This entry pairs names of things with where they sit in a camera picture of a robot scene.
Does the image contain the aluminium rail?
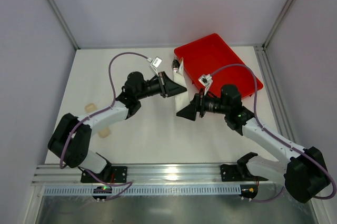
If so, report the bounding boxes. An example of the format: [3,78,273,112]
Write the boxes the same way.
[254,45,297,143]
[31,162,290,186]

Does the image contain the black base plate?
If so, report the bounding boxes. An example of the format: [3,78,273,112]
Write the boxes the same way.
[220,164,254,182]
[81,165,127,184]

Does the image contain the right aluminium frame post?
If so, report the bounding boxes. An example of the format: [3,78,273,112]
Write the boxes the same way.
[262,0,296,50]

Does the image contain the aluminium front rail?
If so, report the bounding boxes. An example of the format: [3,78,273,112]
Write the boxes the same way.
[31,162,290,186]

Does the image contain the slotted white cable duct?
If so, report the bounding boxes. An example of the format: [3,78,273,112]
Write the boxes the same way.
[43,184,241,196]

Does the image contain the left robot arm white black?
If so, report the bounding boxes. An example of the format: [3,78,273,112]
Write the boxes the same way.
[48,72,187,181]

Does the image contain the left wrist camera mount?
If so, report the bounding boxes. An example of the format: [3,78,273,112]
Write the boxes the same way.
[146,57,162,76]

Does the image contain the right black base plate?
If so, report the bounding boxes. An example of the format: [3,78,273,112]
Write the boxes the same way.
[220,164,254,182]

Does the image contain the white paper napkin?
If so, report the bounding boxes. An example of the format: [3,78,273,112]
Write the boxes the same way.
[173,57,190,113]

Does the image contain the right side aluminium rail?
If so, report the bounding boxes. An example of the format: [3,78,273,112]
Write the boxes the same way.
[254,45,297,143]

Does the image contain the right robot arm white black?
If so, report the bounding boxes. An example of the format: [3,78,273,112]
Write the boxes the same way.
[175,85,336,203]

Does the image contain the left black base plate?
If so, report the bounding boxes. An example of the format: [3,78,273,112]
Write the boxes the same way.
[81,165,127,184]

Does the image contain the left aluminium frame post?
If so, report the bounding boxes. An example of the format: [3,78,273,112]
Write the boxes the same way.
[46,0,80,50]

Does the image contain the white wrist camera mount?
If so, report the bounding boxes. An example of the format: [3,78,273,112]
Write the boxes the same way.
[198,74,213,96]

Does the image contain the aluminium frame post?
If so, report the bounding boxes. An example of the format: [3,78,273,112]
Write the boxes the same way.
[46,0,80,50]
[262,0,296,50]

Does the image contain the silver spoon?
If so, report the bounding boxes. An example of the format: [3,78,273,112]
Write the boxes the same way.
[172,59,181,73]

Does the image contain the wooden utensil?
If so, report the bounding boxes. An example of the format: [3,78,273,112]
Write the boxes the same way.
[85,103,111,138]

